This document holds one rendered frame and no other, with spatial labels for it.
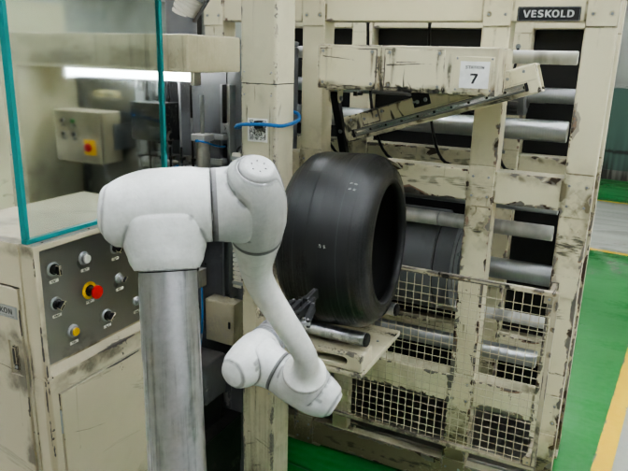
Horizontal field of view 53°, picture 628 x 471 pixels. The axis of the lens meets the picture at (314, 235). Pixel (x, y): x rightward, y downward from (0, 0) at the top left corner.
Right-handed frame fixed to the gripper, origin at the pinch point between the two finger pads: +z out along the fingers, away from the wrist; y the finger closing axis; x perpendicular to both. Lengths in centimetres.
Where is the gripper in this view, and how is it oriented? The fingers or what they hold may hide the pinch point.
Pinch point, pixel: (310, 297)
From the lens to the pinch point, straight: 183.3
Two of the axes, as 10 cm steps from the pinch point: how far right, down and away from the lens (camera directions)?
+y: -9.0, -1.4, 4.2
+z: 4.4, -3.6, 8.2
